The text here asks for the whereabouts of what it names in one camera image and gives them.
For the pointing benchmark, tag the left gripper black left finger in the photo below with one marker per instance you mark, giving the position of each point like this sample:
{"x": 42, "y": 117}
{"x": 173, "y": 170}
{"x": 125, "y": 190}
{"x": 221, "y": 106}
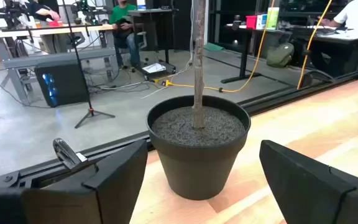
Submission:
{"x": 117, "y": 180}

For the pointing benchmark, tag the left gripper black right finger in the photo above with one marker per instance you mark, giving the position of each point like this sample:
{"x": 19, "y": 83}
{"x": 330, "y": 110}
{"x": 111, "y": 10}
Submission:
{"x": 306, "y": 193}

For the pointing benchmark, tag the black background robot arm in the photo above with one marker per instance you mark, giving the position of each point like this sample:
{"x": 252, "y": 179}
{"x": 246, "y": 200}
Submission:
{"x": 87, "y": 9}
{"x": 11, "y": 14}

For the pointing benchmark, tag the silver clamp lever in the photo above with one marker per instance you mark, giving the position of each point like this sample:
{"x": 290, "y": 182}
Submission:
{"x": 64, "y": 152}

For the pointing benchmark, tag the black tripod stand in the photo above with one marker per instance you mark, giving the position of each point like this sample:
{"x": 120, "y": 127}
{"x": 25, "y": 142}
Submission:
{"x": 90, "y": 109}

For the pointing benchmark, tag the grey gravel pot soil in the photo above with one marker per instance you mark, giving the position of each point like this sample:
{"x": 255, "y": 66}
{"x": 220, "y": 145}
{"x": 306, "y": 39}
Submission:
{"x": 172, "y": 127}

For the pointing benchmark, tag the black plastic plant pot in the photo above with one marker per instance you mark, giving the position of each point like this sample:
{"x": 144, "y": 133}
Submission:
{"x": 197, "y": 174}

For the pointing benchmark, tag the black computer tower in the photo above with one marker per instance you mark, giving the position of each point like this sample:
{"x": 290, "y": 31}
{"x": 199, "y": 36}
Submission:
{"x": 70, "y": 84}

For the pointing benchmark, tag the white paper sheet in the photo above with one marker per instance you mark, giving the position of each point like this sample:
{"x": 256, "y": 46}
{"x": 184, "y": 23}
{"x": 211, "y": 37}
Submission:
{"x": 154, "y": 68}

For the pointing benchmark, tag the green backpack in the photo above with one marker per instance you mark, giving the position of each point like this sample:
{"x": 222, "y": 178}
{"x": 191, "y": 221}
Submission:
{"x": 280, "y": 56}

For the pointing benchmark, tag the small potted tree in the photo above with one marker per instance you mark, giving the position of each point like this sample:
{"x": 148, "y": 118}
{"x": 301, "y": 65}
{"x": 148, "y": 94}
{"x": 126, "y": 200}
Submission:
{"x": 199, "y": 62}

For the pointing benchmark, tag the black desk with boxes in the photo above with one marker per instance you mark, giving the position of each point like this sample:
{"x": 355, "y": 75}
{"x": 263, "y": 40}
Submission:
{"x": 243, "y": 56}

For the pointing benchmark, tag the black standing desk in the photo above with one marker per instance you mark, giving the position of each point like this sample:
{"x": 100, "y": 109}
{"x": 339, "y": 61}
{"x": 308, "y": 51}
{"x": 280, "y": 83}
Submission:
{"x": 154, "y": 28}

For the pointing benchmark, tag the wooden-top grey workbench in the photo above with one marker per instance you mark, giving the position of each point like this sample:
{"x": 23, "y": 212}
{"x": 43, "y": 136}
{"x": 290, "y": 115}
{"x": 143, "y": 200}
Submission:
{"x": 57, "y": 31}

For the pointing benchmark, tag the grey-top office desk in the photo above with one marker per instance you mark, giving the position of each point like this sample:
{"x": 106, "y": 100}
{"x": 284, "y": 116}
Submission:
{"x": 346, "y": 35}

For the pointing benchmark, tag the green floor mat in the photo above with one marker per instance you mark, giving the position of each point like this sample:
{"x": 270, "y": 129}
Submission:
{"x": 213, "y": 47}

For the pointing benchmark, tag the small red bowl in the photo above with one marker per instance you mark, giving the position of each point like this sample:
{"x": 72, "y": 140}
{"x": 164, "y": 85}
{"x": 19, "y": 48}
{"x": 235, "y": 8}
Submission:
{"x": 55, "y": 23}

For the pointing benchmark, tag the white and blue box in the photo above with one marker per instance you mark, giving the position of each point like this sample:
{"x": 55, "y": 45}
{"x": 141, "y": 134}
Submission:
{"x": 260, "y": 22}

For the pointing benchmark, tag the green box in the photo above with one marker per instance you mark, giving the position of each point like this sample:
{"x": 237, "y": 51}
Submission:
{"x": 272, "y": 18}

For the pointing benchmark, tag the red box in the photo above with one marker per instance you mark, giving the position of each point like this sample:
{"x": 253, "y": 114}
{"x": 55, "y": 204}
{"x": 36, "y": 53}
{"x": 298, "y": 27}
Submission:
{"x": 251, "y": 22}

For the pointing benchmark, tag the black table frame rail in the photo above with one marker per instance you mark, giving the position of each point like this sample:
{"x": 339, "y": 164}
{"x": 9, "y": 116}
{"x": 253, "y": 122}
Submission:
{"x": 291, "y": 93}

